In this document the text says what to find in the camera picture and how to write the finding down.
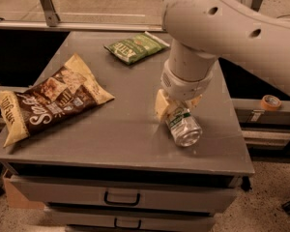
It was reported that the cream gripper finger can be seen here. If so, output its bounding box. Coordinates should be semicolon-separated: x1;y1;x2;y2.
155;89;178;122
186;95;202;109

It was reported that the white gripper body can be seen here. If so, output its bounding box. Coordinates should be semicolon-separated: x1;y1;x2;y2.
160;60;214;101

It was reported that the silver green 7up can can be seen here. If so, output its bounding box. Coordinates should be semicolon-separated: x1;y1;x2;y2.
165;106;203;147

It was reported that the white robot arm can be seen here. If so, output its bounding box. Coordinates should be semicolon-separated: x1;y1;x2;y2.
155;0;290;121

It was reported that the green chips bag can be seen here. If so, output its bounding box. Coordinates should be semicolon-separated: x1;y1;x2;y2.
104;32;170;65

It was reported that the orange tape roll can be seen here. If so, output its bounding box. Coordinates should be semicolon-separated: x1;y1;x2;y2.
261;95;281;111

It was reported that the brown yellow chips bag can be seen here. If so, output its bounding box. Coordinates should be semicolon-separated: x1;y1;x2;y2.
0;53;114;147

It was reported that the upper grey drawer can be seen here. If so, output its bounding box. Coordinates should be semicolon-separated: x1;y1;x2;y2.
11;175;236;214

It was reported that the grey drawer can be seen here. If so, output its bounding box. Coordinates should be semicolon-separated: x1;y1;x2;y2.
11;175;236;214
44;207;215;232

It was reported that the lower grey drawer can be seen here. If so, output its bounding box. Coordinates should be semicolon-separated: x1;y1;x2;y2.
44;207;215;232

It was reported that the left metal railing bracket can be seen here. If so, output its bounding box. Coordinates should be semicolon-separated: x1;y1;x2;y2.
40;0;60;27

